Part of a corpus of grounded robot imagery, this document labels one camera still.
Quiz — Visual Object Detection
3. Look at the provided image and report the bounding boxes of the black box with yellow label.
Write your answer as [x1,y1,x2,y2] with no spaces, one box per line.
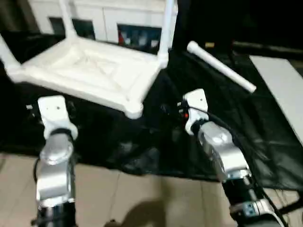
[176,0,303,57]

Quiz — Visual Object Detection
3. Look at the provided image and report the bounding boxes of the white plastic table leg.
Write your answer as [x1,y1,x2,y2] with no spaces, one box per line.
[58,0,78,43]
[186,40,258,94]
[0,35,21,74]
[160,0,178,60]

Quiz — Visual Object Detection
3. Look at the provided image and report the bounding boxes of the white cabinet with glass doors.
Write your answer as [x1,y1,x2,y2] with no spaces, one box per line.
[27,0,178,52]

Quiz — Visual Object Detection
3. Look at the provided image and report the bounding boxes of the white plastic table top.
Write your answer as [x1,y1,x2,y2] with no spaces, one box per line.
[6,38,170,119]

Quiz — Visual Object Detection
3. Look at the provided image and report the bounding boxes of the black mat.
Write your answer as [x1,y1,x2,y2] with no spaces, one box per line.
[0,29,303,191]

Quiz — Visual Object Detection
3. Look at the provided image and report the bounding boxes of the grey curtain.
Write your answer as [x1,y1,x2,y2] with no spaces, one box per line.
[0,0,39,34]

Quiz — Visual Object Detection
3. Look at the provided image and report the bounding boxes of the white side table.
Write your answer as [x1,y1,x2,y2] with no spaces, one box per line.
[249,55,303,152]

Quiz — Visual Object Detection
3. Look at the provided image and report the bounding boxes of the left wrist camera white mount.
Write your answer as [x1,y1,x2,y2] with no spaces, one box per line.
[36,95,79,140]

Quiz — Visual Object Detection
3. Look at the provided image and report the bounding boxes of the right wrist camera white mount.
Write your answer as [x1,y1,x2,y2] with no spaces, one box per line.
[182,88,211,136]

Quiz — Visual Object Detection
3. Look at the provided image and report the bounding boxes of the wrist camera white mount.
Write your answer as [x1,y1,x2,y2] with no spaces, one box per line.
[182,88,211,136]
[36,95,79,140]

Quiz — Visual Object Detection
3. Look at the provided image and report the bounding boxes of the black tripod leg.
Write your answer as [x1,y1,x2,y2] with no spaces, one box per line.
[281,198,303,214]

